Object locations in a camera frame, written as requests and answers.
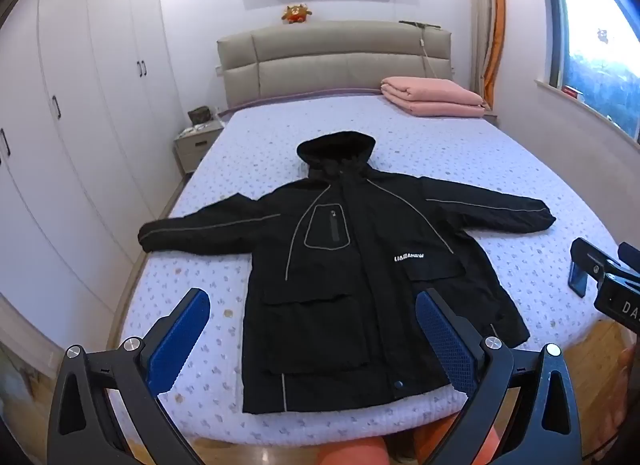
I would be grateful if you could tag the person's right leg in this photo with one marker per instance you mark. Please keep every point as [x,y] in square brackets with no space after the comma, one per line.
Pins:
[432,437]

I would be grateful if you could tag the orange plush toy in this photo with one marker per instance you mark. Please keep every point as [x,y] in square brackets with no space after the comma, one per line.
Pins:
[296,14]

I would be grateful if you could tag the window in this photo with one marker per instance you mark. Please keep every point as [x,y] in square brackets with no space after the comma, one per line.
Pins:
[595,60]

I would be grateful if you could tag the small red box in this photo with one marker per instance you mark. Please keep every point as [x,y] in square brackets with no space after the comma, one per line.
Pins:
[571,92]

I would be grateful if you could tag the bed with dotted sheet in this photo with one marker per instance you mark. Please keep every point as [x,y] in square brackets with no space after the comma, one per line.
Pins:
[500,170]

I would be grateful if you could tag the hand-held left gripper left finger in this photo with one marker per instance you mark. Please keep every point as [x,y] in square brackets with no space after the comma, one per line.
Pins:
[181,340]

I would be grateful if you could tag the small dark bag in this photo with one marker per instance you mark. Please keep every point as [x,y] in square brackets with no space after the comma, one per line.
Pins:
[201,115]

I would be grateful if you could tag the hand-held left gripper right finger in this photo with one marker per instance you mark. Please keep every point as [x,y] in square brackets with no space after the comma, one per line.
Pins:
[447,345]

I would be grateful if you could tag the orange curtain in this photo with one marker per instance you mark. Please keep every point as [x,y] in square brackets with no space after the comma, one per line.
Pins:
[492,10]

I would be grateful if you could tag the folded pink blanket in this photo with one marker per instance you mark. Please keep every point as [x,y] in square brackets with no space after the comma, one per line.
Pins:
[430,95]

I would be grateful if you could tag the beige padded headboard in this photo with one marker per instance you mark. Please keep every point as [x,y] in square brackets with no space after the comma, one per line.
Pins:
[330,60]

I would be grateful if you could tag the window decal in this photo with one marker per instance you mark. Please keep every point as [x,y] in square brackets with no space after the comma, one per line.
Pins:
[601,35]

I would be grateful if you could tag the white wardrobe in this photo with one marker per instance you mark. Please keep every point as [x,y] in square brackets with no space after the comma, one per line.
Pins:
[75,95]

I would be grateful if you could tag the dark stick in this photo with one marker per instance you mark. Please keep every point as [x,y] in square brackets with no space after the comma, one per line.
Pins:
[419,23]

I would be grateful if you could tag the black hooded jacket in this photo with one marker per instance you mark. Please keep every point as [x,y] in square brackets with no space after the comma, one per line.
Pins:
[340,270]

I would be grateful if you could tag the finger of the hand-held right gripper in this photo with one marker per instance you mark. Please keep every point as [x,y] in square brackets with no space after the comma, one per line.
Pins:
[631,255]
[579,277]

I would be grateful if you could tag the person's right hand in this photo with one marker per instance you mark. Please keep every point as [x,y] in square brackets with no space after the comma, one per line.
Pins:
[629,375]

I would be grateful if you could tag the white nightstand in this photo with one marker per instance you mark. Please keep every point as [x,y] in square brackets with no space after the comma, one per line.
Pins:
[197,142]

